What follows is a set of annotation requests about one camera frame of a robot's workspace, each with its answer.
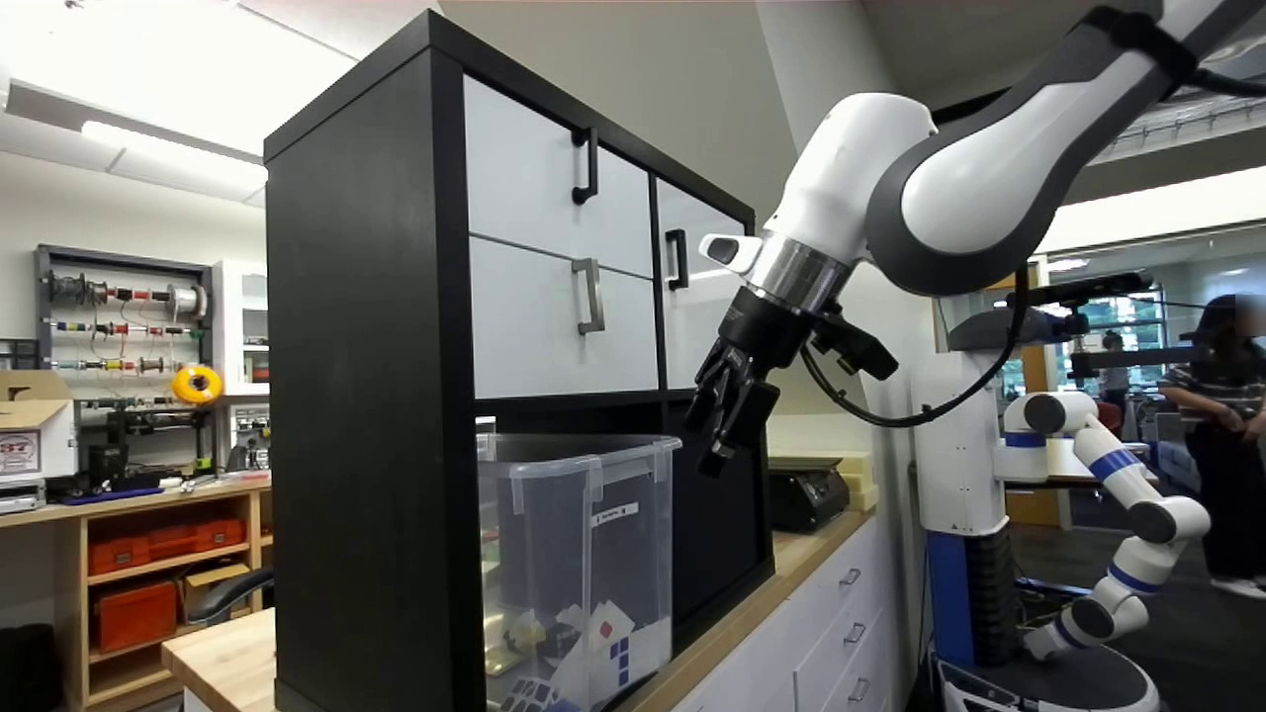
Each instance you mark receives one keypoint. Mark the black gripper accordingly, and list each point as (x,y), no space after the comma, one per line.
(755,351)

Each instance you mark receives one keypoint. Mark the clear plastic storage box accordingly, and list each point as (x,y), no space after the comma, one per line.
(579,566)

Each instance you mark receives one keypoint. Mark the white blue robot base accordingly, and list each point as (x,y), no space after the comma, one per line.
(956,502)

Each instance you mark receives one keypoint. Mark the white blue jointed robot arm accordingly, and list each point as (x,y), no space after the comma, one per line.
(1133,487)

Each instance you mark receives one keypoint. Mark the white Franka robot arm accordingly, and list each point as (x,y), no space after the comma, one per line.
(974,200)

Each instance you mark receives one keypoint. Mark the cardboard box with white label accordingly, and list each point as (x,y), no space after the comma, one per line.
(34,437)

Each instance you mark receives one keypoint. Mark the white cabinet door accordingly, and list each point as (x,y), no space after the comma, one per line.
(684,341)

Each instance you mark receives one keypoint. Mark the black device on counter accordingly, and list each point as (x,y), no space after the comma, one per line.
(804,495)

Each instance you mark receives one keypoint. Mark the wooden counter with white drawers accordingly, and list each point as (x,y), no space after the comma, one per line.
(816,635)

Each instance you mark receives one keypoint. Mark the white blue puzzle cube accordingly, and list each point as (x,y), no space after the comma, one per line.
(620,653)

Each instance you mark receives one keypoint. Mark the black cube shelf unit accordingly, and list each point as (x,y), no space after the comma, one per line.
(356,396)

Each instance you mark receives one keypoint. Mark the person in dark clothes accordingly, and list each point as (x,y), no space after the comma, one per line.
(1228,460)

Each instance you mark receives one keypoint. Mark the yellow spool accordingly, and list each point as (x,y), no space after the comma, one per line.
(198,386)

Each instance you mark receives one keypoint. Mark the long red bin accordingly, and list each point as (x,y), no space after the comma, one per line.
(159,545)

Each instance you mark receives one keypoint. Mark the short red bin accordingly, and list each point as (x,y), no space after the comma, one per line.
(130,617)

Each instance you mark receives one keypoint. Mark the wooden workbench shelf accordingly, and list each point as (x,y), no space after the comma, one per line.
(63,556)

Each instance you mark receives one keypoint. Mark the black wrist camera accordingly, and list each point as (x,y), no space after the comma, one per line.
(854,341)

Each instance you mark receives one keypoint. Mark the wall tool panel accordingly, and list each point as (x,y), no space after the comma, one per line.
(118,319)

